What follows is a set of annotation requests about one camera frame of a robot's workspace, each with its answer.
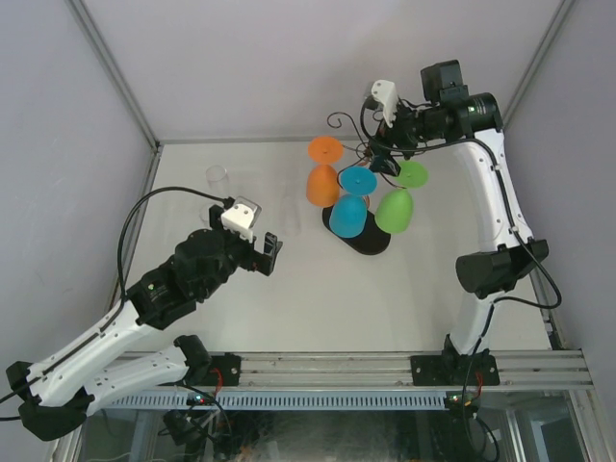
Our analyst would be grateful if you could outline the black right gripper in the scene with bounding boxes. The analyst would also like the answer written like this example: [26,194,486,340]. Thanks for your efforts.
[367,96,443,176]

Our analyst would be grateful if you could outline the clear upside-down glass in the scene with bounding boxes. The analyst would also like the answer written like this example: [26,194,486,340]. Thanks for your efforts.
[279,190,301,237]

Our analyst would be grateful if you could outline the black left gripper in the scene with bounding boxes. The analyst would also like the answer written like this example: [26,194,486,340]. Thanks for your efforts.
[197,205,280,299]

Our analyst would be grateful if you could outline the black left camera cable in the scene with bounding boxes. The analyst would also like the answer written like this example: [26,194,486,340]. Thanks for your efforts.
[117,186,232,304]

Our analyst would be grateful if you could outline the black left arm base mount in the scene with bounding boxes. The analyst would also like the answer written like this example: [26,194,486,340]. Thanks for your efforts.
[195,352,242,387]

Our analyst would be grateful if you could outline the black right camera cable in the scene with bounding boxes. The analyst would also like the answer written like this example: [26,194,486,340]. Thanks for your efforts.
[358,95,563,386]

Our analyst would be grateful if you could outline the black camera cable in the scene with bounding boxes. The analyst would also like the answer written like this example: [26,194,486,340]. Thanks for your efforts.
[358,95,563,386]
[117,186,232,304]

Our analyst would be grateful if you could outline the blue plastic wine glass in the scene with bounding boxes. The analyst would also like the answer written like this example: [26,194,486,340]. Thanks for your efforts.
[329,166,377,239]

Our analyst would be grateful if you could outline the clear champagne flute back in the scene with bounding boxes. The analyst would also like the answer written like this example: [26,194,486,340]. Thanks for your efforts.
[205,165,229,195]

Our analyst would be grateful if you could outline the orange plastic wine glass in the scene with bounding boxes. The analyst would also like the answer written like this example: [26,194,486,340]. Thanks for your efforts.
[306,136,344,208]

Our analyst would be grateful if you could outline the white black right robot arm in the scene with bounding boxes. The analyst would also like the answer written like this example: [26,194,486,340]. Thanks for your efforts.
[362,60,549,386]

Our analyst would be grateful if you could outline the green plastic wine glass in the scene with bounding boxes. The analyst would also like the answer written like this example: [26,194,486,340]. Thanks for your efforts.
[375,161,429,234]

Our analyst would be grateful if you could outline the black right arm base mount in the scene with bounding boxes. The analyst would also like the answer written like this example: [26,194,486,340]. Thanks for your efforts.
[410,354,501,386]

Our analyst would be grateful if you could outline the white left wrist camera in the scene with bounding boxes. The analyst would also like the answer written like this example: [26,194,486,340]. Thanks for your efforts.
[220,196,262,242]

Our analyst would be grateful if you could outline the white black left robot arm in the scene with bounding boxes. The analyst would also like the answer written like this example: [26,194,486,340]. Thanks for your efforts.
[6,197,282,442]

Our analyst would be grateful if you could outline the aluminium front frame rail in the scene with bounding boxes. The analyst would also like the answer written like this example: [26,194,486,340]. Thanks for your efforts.
[222,350,593,391]

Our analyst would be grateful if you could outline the blue slotted cable duct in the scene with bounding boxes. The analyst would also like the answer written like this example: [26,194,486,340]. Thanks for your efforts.
[106,390,447,411]

